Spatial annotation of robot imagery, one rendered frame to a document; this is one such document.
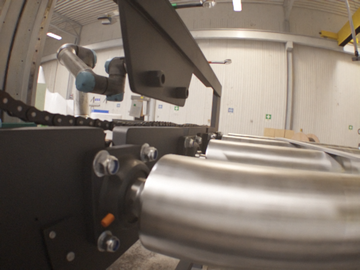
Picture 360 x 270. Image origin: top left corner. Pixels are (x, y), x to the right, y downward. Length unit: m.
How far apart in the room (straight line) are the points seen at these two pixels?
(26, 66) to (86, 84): 0.43
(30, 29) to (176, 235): 1.11
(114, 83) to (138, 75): 0.53
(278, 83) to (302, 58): 2.11
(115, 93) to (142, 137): 0.53
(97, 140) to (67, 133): 0.04
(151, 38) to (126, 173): 0.21
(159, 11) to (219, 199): 0.28
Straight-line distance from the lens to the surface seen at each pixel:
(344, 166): 0.52
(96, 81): 0.75
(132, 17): 0.28
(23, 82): 1.05
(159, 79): 0.29
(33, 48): 1.09
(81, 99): 1.05
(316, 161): 0.49
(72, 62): 0.90
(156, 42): 0.34
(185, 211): 0.17
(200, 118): 10.75
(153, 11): 0.32
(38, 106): 4.02
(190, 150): 0.48
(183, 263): 0.94
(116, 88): 0.81
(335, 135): 11.73
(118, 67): 0.83
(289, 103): 10.67
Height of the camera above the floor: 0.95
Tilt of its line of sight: 4 degrees down
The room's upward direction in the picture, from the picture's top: 5 degrees clockwise
